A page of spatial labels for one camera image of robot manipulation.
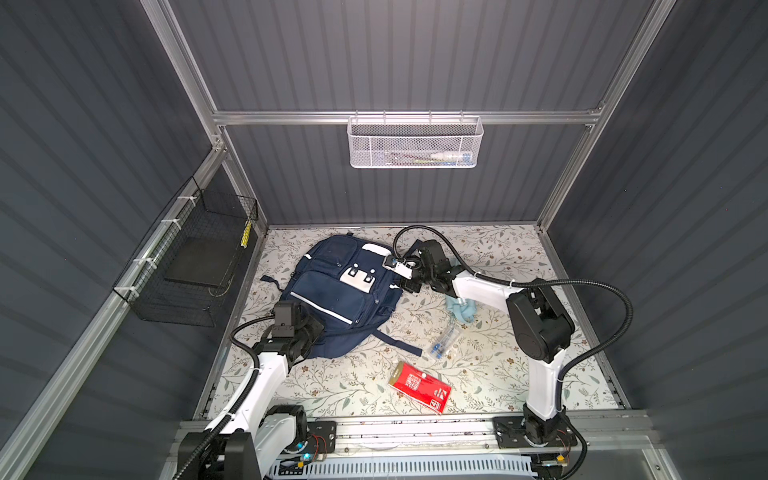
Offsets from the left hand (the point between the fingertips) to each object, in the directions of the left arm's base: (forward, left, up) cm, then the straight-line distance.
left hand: (320, 323), depth 86 cm
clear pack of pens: (-6, -37, -6) cm, 38 cm away
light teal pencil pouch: (+3, -44, -1) cm, 44 cm away
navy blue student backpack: (+15, -6, 0) cm, 16 cm away
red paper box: (-18, -29, -7) cm, 34 cm away
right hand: (+16, -25, +3) cm, 30 cm away
